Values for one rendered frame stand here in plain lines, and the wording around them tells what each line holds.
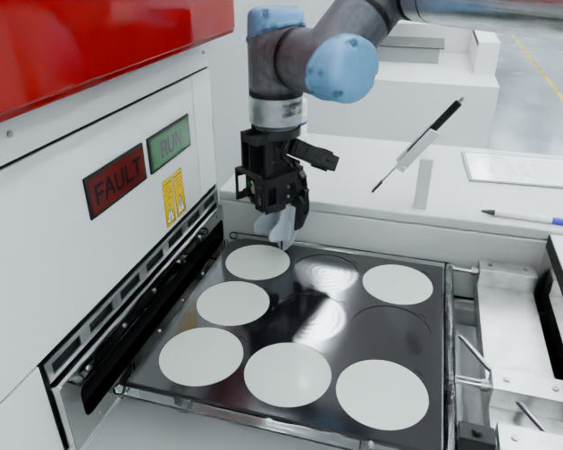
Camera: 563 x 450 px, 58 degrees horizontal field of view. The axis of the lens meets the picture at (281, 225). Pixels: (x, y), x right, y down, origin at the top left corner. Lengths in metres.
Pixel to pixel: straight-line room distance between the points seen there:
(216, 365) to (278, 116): 0.33
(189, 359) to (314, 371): 0.15
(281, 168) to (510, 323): 0.39
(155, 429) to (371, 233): 0.44
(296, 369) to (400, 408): 0.12
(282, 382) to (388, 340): 0.15
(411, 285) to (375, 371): 0.19
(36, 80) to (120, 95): 0.19
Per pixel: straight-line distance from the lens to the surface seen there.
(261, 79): 0.68
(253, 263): 0.79
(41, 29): 0.43
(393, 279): 0.77
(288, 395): 0.59
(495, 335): 0.74
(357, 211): 0.83
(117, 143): 0.61
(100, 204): 0.58
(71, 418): 0.61
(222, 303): 0.71
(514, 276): 0.83
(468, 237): 0.84
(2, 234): 0.49
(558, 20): 0.53
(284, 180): 0.72
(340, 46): 0.58
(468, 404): 0.73
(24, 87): 0.42
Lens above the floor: 1.33
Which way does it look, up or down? 29 degrees down
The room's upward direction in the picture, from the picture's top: straight up
